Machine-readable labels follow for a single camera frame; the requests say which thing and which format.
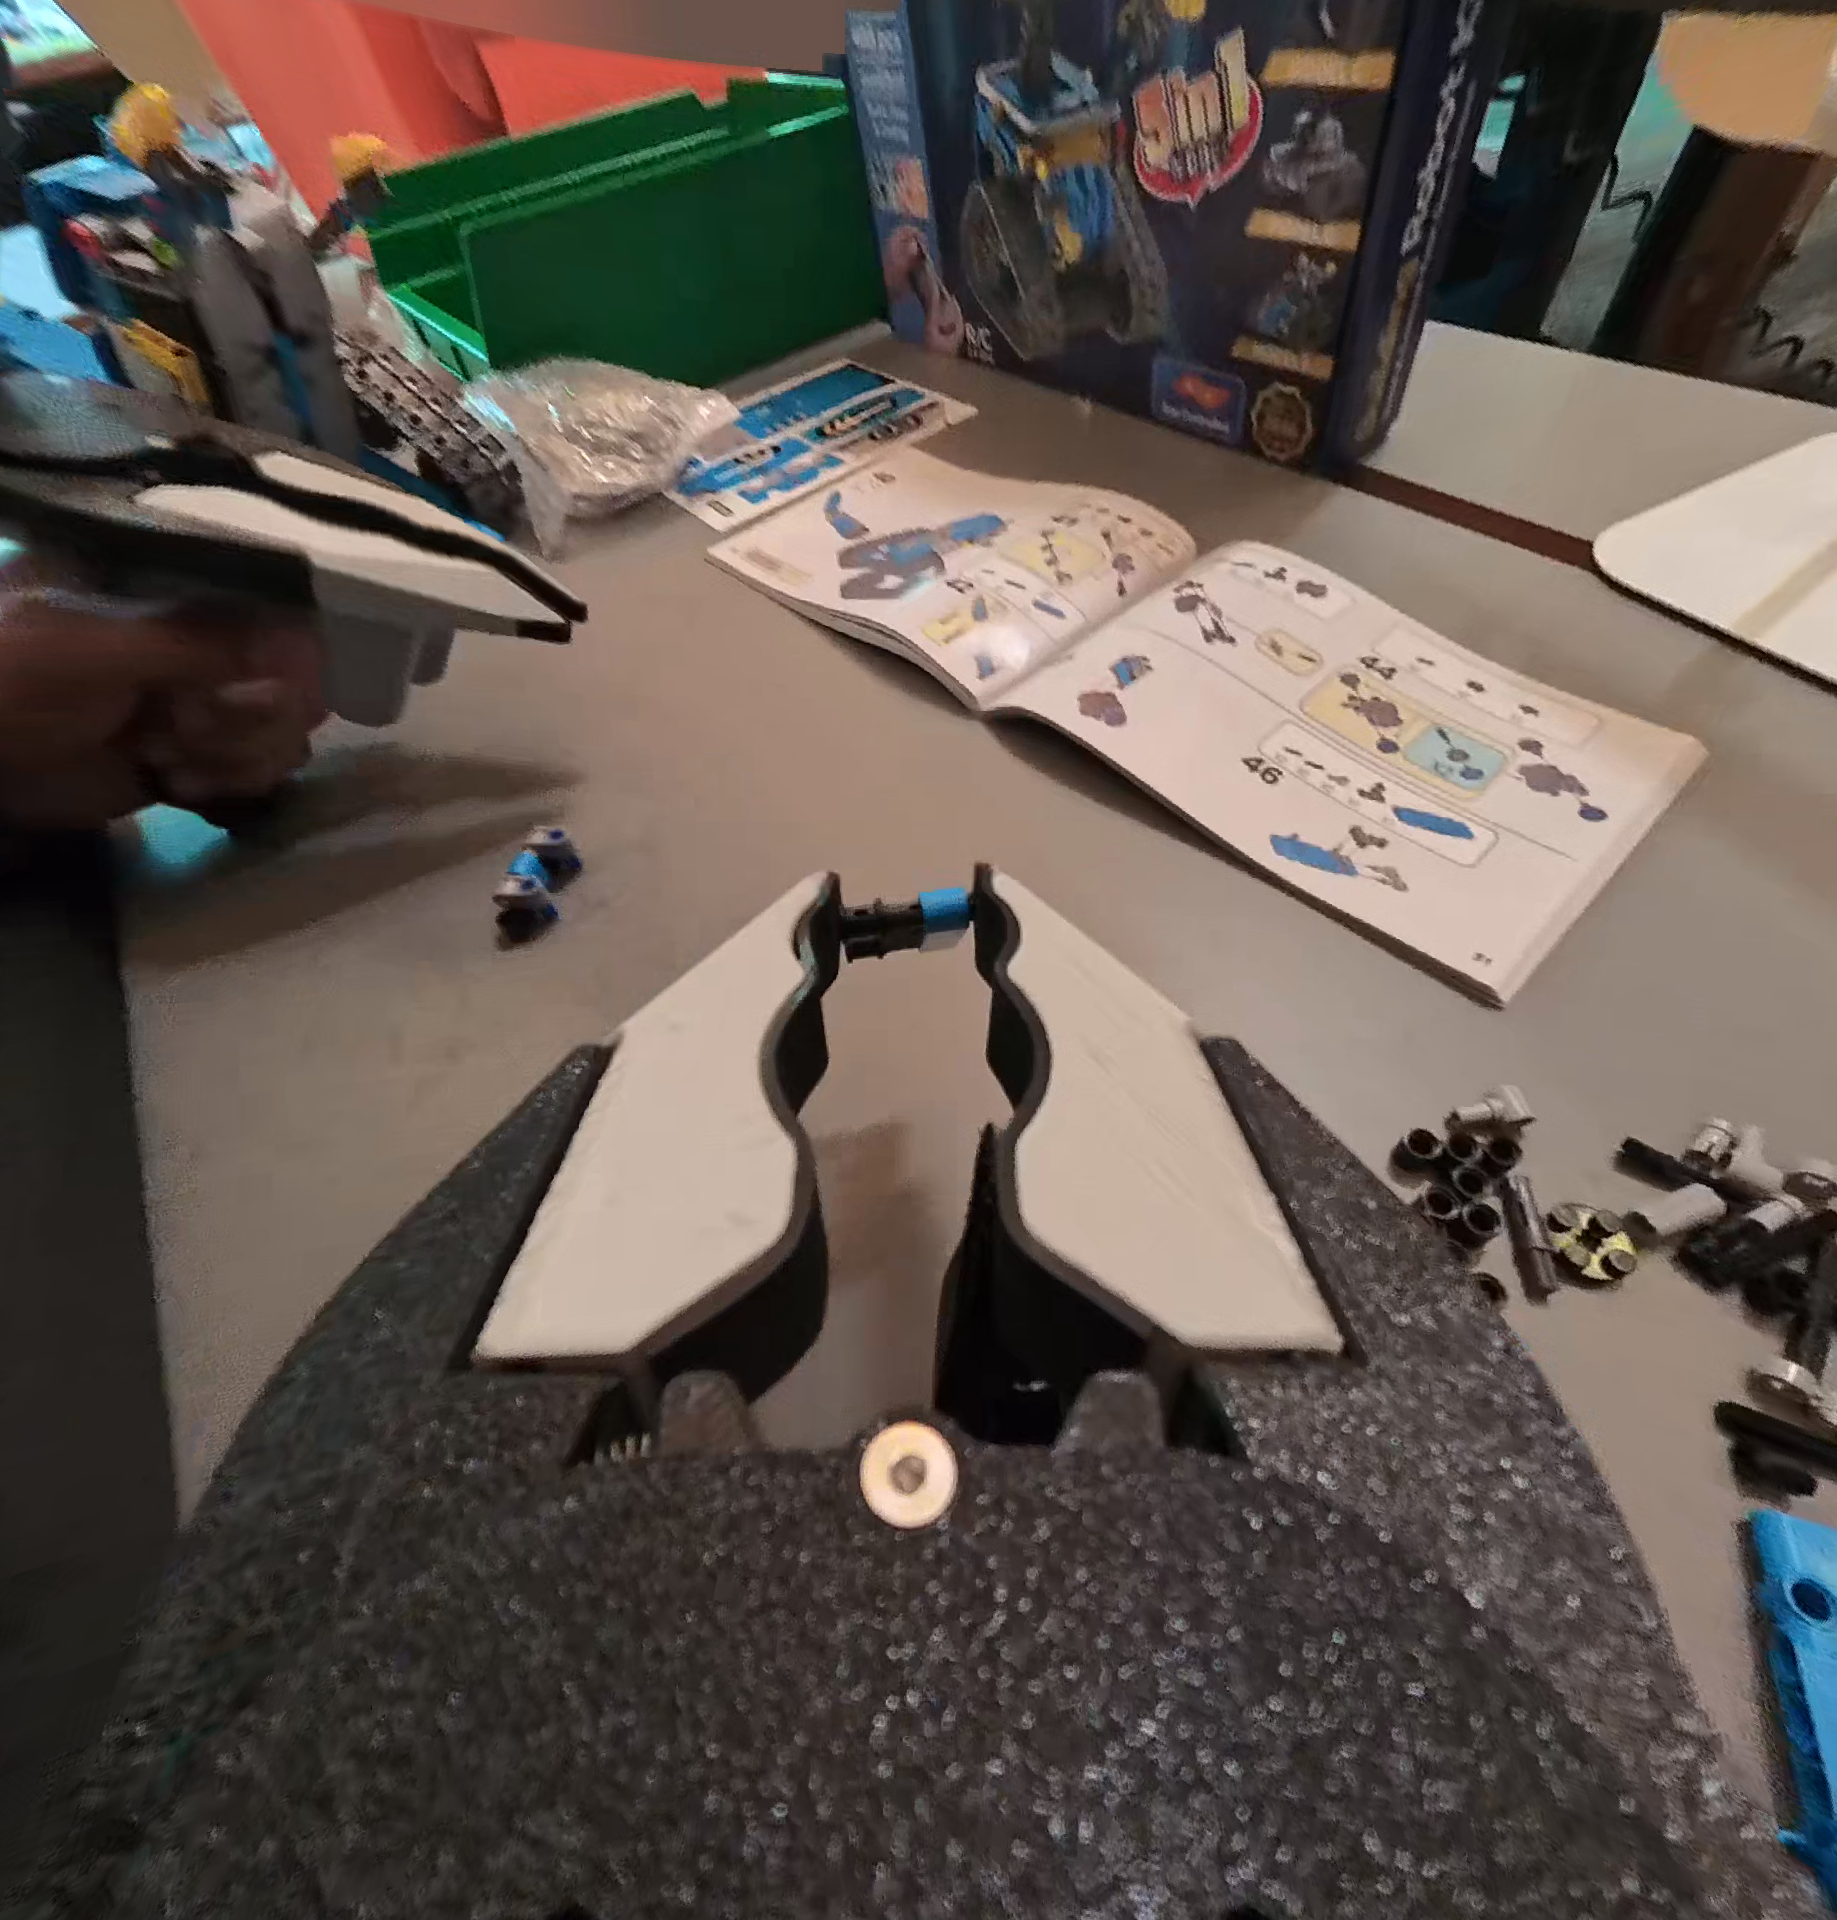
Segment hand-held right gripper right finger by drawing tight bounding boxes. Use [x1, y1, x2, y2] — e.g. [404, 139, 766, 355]
[937, 860, 1346, 1419]

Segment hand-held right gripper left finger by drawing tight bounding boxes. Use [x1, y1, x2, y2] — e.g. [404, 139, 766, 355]
[473, 870, 846, 1398]

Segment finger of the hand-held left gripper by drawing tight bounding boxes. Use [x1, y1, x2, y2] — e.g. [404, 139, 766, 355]
[136, 488, 579, 648]
[248, 453, 590, 623]

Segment grey and blue connector assembly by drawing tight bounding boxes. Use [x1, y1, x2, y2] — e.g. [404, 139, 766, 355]
[491, 822, 588, 945]

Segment blue beam with black pins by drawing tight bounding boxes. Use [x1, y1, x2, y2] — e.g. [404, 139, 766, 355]
[836, 887, 985, 961]

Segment grey desk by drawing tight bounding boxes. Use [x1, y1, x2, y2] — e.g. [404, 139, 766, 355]
[108, 320, 1837, 1920]

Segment person's left hand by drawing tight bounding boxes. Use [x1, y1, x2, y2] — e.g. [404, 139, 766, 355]
[0, 575, 330, 828]

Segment partly built toy robot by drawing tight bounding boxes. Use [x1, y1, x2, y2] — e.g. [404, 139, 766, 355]
[27, 81, 559, 548]

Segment clear bag of parts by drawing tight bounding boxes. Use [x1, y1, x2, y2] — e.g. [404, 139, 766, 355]
[468, 358, 741, 527]

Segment pile of small building parts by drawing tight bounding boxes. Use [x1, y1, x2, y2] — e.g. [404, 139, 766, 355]
[1389, 1082, 1837, 1501]

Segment green plastic bin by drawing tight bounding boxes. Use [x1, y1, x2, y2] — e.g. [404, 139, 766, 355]
[363, 75, 890, 389]

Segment orange box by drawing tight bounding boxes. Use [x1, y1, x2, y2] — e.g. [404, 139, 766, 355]
[176, 0, 859, 218]

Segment blue sticker sheet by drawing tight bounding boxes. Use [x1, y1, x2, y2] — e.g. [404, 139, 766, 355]
[662, 359, 980, 534]

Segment open instruction booklet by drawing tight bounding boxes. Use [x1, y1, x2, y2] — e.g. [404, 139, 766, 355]
[706, 447, 1712, 1008]

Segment dark blue robot kit box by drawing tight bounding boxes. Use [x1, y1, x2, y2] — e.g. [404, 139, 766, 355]
[843, 0, 1520, 479]

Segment blue plastic plate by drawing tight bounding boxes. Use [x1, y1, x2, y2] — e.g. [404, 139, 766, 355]
[1742, 1505, 1837, 1920]

